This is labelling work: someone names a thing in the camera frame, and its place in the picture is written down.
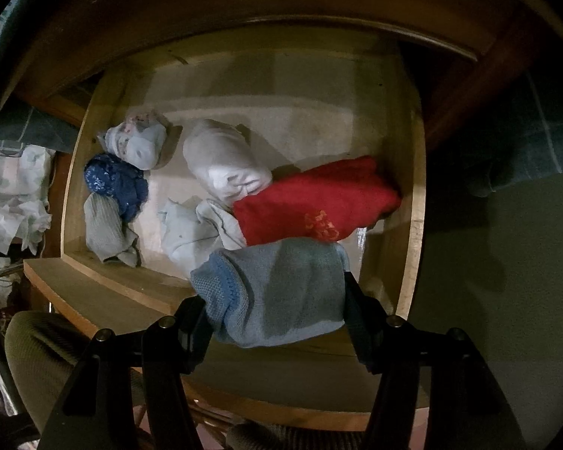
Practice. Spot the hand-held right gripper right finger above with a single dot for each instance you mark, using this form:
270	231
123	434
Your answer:
357	321

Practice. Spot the white cloth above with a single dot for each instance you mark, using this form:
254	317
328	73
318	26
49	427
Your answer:
187	239

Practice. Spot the wooden drawer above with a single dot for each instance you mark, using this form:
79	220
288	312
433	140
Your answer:
122	286

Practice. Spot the grey-green bed cover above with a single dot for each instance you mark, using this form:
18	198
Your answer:
497	290

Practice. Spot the grey-beige cloth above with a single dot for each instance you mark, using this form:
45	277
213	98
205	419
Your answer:
101	229

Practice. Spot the navy speckled underwear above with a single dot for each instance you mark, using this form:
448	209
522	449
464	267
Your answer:
117	183

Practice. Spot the light blue floral sock bundle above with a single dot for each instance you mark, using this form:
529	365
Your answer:
140	143

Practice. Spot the white drawer liner paper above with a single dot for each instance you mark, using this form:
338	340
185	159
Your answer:
309	122

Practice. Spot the red underwear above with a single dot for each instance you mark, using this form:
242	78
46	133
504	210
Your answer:
309	197

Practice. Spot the blue checked cloth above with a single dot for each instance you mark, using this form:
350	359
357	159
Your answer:
23	126

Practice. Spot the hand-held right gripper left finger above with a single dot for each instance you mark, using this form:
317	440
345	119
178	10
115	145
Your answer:
194	333

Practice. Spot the blue-grey underwear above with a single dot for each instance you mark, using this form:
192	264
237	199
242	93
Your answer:
272	290

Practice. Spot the white sock bundle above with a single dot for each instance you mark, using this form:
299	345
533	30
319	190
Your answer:
220	159

